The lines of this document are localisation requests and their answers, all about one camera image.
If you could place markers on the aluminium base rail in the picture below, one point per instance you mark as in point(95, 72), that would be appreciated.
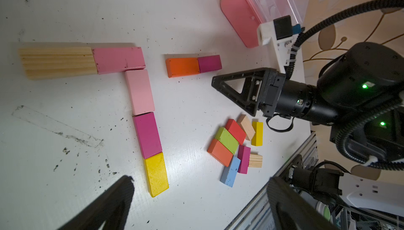
point(307, 195)

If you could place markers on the light pink block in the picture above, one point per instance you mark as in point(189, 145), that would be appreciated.
point(140, 91)

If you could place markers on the thin yellow block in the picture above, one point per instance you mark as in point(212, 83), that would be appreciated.
point(156, 174)

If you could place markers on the green block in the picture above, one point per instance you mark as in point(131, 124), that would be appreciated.
point(227, 140)

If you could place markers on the ridged wood block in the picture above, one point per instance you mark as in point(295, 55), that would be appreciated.
point(255, 161)

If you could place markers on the pink plastic storage box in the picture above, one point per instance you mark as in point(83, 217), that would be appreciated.
point(245, 16)

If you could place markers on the dark pink block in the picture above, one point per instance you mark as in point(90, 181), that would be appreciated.
point(147, 134)

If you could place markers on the orange block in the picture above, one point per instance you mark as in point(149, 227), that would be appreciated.
point(180, 67)

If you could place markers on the tan wood block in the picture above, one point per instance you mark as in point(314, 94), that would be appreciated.
point(245, 123)

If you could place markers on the orange-red block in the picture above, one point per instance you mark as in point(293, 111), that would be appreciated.
point(220, 152)

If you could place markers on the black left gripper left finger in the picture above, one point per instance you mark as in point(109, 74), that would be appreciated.
point(109, 211)

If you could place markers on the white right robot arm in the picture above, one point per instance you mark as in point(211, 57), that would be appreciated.
point(357, 94)

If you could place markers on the blue block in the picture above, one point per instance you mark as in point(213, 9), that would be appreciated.
point(230, 172)

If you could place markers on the magenta slanted block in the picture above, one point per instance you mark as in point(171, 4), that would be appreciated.
point(244, 156)

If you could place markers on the natural wood block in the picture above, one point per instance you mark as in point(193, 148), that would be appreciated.
point(52, 63)

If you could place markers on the red block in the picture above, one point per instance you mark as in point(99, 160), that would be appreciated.
point(236, 131)

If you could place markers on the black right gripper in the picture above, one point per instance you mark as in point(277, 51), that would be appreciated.
point(272, 93)

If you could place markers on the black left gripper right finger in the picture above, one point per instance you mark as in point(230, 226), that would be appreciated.
point(290, 211)

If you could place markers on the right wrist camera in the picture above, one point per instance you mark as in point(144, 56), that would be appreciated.
point(279, 36)

